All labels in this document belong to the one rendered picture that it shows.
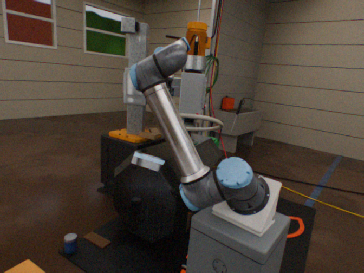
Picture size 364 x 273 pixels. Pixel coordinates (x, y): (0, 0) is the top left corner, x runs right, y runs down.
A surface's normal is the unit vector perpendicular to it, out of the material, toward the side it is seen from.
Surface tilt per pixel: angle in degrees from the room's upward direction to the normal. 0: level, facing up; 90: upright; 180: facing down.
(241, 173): 45
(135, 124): 90
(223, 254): 90
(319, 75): 90
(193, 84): 90
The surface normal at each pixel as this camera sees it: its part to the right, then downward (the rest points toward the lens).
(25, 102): 0.79, 0.22
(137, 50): -0.02, 0.25
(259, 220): -0.41, -0.54
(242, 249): -0.61, 0.15
